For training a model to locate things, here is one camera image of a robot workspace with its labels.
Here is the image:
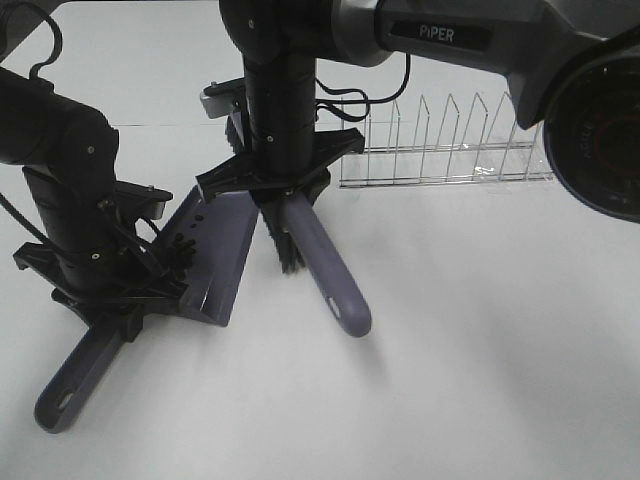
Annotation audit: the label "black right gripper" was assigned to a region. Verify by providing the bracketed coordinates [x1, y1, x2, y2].
[196, 89, 364, 202]

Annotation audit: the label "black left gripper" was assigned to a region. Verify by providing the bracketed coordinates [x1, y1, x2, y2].
[13, 189, 188, 342]

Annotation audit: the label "pile of coffee beans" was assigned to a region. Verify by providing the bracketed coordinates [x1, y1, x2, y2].
[166, 218, 198, 283]

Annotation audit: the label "purple hand brush black bristles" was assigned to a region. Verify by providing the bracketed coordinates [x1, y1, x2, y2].
[224, 110, 373, 341]

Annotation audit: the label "purple plastic dustpan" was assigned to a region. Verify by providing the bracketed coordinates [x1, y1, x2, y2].
[34, 190, 258, 433]

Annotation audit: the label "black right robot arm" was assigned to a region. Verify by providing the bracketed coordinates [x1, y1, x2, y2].
[197, 1, 639, 222]

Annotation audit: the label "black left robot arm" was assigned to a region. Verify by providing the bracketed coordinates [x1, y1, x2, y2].
[1, 69, 175, 342]

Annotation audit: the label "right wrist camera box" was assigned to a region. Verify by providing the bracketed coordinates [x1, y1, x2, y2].
[200, 78, 245, 119]

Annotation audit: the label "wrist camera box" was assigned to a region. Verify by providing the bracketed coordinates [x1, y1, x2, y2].
[114, 181, 173, 220]
[200, 78, 245, 119]

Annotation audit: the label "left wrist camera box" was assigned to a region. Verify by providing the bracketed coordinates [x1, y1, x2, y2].
[114, 181, 173, 220]

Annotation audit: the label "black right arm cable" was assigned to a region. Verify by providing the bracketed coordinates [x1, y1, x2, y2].
[314, 52, 412, 121]

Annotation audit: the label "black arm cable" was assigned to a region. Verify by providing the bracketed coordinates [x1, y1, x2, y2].
[314, 52, 412, 121]
[0, 0, 64, 79]

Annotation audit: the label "chrome wire rack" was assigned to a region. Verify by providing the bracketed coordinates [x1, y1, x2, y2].
[339, 92, 554, 189]

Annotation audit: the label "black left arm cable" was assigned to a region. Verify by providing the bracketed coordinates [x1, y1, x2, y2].
[0, 0, 64, 79]

